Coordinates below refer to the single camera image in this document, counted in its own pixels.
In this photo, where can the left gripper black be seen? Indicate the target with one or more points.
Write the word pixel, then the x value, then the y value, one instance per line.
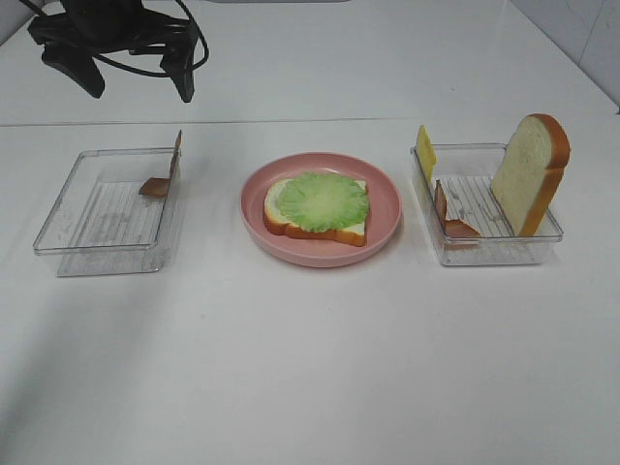
pixel 107 26

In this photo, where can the bacon strip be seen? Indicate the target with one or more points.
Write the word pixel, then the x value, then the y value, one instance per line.
pixel 158 187
pixel 452 234

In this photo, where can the green lettuce leaf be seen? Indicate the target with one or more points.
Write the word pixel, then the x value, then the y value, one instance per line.
pixel 321 201

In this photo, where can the bread slice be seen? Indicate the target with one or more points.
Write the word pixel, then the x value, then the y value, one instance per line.
pixel 531 170
pixel 277 224

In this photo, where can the yellow cheese slice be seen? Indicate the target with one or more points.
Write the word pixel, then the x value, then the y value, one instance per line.
pixel 426 153

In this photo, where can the left clear plastic tray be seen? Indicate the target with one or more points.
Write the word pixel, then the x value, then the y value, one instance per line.
pixel 101 225

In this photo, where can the clear plastic tray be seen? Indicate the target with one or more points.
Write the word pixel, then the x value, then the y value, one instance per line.
pixel 465 171
pixel 101 225

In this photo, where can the pink round plate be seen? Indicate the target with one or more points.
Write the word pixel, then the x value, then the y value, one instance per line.
pixel 383 218

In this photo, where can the right clear plastic tray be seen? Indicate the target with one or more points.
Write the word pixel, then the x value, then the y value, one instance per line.
pixel 465 171

